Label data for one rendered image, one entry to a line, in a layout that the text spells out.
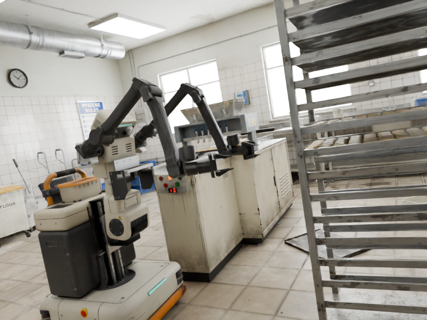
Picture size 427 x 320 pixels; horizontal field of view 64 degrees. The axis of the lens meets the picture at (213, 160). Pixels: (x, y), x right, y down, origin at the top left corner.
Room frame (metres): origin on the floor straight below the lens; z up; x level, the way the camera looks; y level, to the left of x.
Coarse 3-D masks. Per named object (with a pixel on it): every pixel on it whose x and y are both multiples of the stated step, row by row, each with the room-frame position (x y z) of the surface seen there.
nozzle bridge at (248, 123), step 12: (216, 120) 3.01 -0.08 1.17; (228, 120) 3.06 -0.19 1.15; (240, 120) 2.91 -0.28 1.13; (252, 120) 3.05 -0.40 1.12; (180, 132) 3.23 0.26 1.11; (192, 132) 3.23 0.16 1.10; (204, 132) 3.17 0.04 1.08; (228, 132) 3.01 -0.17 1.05; (240, 132) 2.96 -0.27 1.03; (252, 132) 3.01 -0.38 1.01
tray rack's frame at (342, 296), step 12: (336, 300) 1.65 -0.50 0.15; (348, 300) 1.63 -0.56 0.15; (360, 300) 1.62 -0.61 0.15; (372, 300) 1.60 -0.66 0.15; (384, 300) 1.58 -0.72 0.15; (396, 300) 1.57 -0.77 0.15; (408, 300) 1.55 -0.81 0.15; (420, 300) 1.53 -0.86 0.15; (336, 312) 1.55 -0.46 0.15; (348, 312) 1.53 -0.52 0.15; (360, 312) 1.52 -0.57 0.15; (372, 312) 1.50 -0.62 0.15; (384, 312) 1.49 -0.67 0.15; (396, 312) 1.47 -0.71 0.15
